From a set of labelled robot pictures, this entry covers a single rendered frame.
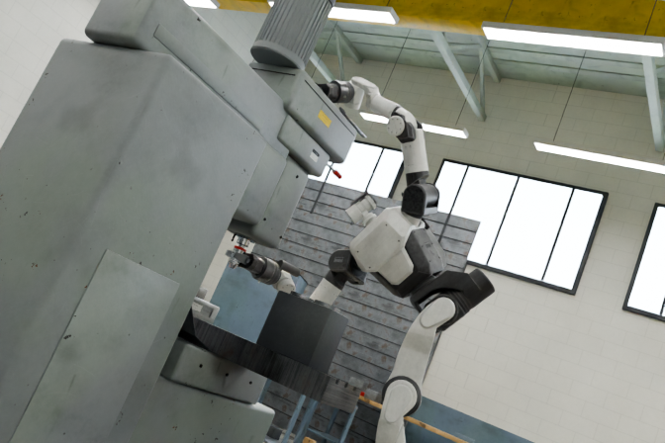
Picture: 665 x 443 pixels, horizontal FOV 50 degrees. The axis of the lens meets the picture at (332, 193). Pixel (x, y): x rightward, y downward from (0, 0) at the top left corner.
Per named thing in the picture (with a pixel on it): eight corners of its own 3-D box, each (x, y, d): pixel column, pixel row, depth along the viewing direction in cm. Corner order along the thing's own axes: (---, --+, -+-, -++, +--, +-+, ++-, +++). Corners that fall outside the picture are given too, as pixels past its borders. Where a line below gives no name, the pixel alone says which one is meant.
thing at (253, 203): (208, 212, 256) (237, 148, 262) (259, 227, 243) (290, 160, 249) (176, 191, 241) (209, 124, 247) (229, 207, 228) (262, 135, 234)
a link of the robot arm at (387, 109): (371, 93, 276) (411, 114, 266) (385, 95, 284) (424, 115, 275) (361, 118, 279) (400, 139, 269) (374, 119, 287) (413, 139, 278)
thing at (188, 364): (189, 372, 275) (203, 343, 277) (257, 406, 256) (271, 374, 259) (99, 343, 234) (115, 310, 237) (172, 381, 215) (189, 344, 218)
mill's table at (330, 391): (102, 299, 292) (111, 281, 294) (352, 413, 225) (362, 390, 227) (60, 282, 273) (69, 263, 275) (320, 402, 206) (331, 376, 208)
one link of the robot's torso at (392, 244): (413, 304, 296) (362, 237, 307) (472, 254, 282) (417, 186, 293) (381, 317, 270) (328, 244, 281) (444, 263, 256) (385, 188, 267)
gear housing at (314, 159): (272, 166, 281) (282, 144, 283) (322, 179, 268) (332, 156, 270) (225, 127, 254) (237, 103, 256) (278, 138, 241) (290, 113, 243)
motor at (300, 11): (268, 74, 263) (302, 3, 271) (311, 81, 253) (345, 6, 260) (238, 44, 247) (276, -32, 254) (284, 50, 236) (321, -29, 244)
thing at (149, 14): (236, 158, 261) (258, 111, 265) (283, 170, 248) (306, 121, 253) (78, 33, 196) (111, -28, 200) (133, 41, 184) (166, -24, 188)
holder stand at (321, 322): (275, 352, 237) (299, 296, 242) (327, 374, 224) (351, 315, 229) (254, 343, 228) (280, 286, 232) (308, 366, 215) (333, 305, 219)
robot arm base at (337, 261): (348, 292, 294) (348, 267, 301) (374, 283, 288) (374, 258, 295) (327, 277, 285) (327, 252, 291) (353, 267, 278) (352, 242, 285)
